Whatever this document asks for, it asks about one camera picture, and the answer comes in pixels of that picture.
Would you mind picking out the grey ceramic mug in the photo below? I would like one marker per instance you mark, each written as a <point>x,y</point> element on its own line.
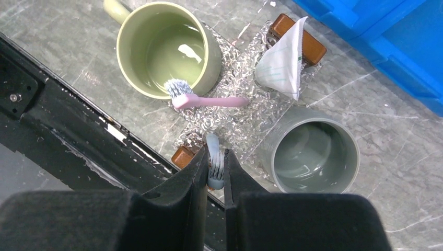
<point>308,151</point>

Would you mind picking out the blue three-compartment bin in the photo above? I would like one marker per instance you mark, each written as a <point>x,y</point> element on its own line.
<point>402,39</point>

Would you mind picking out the white toothpaste tube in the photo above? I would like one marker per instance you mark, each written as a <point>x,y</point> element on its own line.
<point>279,68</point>

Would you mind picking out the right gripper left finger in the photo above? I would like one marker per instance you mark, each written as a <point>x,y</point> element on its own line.
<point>171,216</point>

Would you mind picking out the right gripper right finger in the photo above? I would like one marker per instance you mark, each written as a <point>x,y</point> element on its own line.
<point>260,220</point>

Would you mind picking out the green ceramic mug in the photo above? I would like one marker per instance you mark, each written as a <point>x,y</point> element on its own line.
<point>160,41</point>

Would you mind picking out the clear textured oval tray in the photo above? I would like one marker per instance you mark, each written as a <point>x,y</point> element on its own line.
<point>240,129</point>

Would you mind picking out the light blue toothbrush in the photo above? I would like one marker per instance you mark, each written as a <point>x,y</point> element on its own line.
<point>215,178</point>

